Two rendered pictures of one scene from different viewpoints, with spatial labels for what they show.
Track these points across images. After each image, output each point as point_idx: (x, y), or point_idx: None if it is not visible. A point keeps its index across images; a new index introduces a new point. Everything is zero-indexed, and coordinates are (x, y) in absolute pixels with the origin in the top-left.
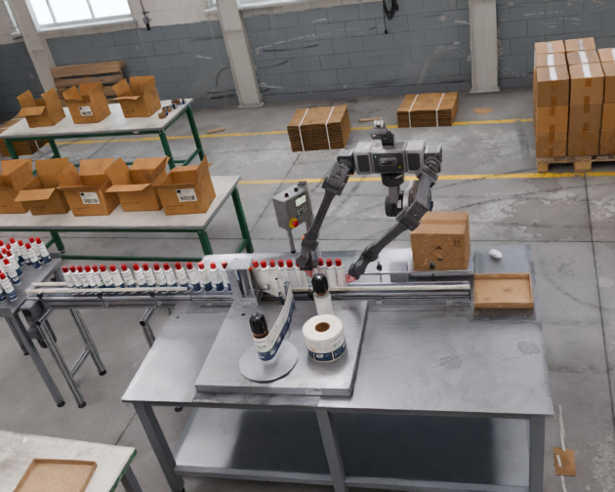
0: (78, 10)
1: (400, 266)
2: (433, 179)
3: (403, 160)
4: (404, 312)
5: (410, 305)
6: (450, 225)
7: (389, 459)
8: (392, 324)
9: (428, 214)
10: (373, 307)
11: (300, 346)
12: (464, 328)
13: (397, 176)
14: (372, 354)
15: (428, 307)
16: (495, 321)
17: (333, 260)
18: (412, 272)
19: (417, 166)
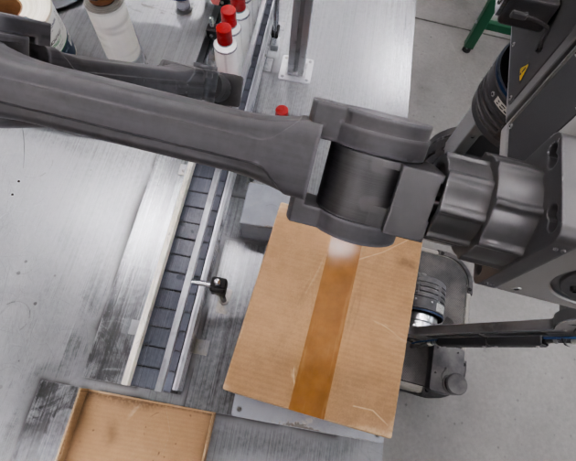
0: None
1: (261, 211)
2: (323, 210)
3: (549, 60)
4: (129, 219)
5: (154, 234)
6: (301, 346)
7: None
8: (96, 191)
9: (395, 275)
10: (168, 157)
11: (64, 18)
12: (18, 348)
13: (502, 100)
14: (13, 144)
15: (133, 273)
16: (12, 437)
17: (370, 92)
18: (199, 228)
19: (520, 150)
